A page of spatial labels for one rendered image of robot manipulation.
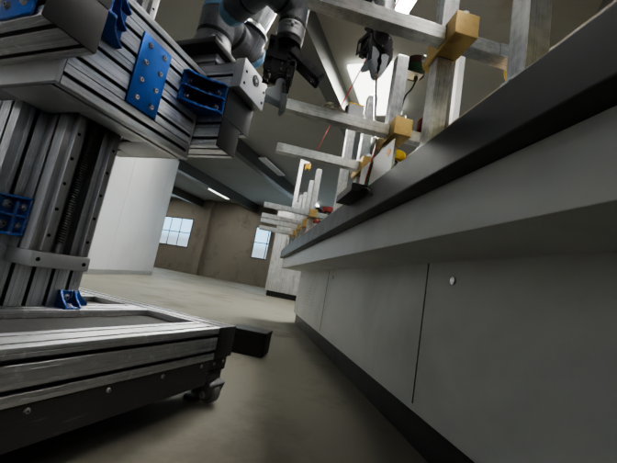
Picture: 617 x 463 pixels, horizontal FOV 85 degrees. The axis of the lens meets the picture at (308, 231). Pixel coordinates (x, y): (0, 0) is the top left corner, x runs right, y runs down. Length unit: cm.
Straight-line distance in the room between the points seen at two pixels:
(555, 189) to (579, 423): 37
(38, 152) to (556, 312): 112
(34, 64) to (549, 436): 113
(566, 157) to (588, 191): 5
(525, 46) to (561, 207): 24
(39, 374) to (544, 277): 87
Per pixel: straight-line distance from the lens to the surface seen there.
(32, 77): 89
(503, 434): 82
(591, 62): 45
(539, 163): 51
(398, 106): 107
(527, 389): 76
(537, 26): 62
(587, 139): 47
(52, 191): 95
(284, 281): 778
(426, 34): 83
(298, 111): 93
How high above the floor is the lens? 39
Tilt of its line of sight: 9 degrees up
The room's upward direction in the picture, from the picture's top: 10 degrees clockwise
